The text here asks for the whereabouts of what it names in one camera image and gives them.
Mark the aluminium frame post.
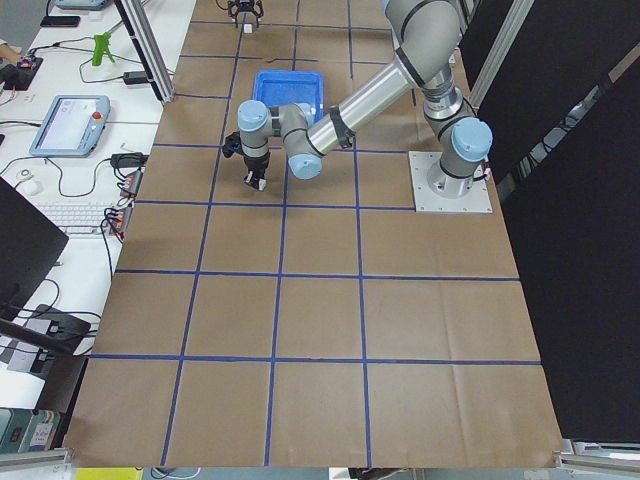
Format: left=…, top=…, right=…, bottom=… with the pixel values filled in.
left=114, top=0, right=175, bottom=104

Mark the teach pendant tablet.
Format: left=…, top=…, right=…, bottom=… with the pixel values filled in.
left=29, top=95, right=111, bottom=157

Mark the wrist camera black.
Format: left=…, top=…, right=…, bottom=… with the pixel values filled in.
left=222, top=131, right=243, bottom=158

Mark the blue plastic tray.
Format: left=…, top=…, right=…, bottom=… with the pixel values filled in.
left=252, top=70, right=324, bottom=123

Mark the black power adapter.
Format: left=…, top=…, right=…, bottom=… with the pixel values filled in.
left=122, top=71, right=149, bottom=85

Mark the white computer mouse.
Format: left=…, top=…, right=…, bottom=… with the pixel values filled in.
left=21, top=179, right=44, bottom=196

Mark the black smartphone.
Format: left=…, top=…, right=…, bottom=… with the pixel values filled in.
left=40, top=15, right=80, bottom=28

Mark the brown paper table cover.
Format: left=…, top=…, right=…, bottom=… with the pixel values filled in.
left=65, top=1, right=561, bottom=468

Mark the green handled reacher grabber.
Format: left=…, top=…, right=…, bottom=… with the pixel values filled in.
left=91, top=32, right=115, bottom=67

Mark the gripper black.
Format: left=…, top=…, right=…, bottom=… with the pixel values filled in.
left=226, top=0, right=264, bottom=20
left=243, top=151, right=270, bottom=191

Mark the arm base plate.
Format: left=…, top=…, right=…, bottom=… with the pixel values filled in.
left=408, top=151, right=493, bottom=214

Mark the black monitor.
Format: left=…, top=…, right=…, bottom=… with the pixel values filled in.
left=0, top=180, right=69, bottom=321

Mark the white keyboard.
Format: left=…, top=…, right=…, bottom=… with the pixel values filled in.
left=35, top=201, right=132, bottom=237

